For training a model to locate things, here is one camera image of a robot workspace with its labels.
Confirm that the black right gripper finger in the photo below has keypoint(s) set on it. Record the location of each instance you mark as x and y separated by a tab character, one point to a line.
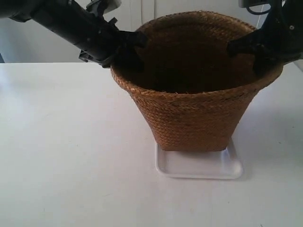
252	43
262	63

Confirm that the white plastic tray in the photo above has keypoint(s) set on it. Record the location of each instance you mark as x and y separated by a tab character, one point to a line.
220	165

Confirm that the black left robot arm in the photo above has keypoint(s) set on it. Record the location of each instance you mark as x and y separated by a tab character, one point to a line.
55	15

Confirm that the brown woven basket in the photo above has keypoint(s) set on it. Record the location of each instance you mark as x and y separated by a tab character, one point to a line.
191	93

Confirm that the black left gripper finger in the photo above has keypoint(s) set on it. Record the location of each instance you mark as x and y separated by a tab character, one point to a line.
127	38
127	58

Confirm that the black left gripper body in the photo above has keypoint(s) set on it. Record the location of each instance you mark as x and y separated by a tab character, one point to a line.
96	37

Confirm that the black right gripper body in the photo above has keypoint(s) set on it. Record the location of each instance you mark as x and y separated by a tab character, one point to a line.
280	38

